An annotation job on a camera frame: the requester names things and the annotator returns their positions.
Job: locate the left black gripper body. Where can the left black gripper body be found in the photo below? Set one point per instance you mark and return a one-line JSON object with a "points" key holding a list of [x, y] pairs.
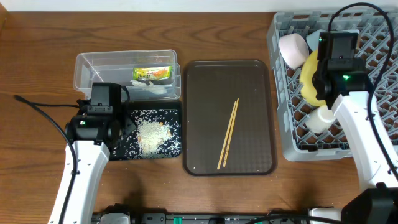
{"points": [[129, 128]]}

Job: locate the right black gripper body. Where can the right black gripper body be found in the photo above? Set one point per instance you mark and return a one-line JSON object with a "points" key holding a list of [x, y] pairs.
{"points": [[319, 90]]}

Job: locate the pile of rice grains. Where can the pile of rice grains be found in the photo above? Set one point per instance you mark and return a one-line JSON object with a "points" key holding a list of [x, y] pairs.
{"points": [[152, 137]]}

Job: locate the light blue bowl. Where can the light blue bowl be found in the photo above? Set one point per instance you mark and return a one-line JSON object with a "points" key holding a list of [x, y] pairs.
{"points": [[312, 39]]}

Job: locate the yellow round plate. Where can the yellow round plate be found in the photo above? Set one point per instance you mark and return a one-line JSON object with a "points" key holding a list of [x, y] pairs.
{"points": [[308, 90]]}

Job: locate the pink white bowl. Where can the pink white bowl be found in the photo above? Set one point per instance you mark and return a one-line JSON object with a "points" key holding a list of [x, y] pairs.
{"points": [[294, 50]]}

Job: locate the green snack wrapper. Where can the green snack wrapper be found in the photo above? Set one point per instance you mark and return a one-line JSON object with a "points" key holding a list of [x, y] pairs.
{"points": [[152, 73]]}

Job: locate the white cup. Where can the white cup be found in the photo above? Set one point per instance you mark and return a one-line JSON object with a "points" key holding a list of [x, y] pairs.
{"points": [[320, 119]]}

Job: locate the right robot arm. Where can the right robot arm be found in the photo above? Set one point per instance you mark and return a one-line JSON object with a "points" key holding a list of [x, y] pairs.
{"points": [[342, 82]]}

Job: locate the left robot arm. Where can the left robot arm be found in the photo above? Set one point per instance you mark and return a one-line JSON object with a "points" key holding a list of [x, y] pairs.
{"points": [[91, 135]]}

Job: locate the black plastic tray bin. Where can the black plastic tray bin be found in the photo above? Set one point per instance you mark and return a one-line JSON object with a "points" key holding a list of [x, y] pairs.
{"points": [[174, 149]]}

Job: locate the clear plastic bin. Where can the clear plastic bin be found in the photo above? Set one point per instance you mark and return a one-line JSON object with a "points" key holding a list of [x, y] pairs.
{"points": [[117, 67]]}

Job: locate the dark brown serving tray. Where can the dark brown serving tray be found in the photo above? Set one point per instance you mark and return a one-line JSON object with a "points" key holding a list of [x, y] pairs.
{"points": [[210, 90]]}

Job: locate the right wooden chopstick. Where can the right wooden chopstick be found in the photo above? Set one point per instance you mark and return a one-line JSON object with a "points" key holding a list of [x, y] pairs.
{"points": [[230, 132]]}

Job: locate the wooden chopstick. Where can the wooden chopstick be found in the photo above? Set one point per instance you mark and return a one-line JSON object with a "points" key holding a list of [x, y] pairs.
{"points": [[230, 132], [226, 136]]}

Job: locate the left wooden chopstick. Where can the left wooden chopstick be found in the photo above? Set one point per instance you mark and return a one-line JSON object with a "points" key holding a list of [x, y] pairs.
{"points": [[226, 136]]}

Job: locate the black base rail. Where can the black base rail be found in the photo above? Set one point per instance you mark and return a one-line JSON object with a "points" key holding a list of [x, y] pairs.
{"points": [[161, 215]]}

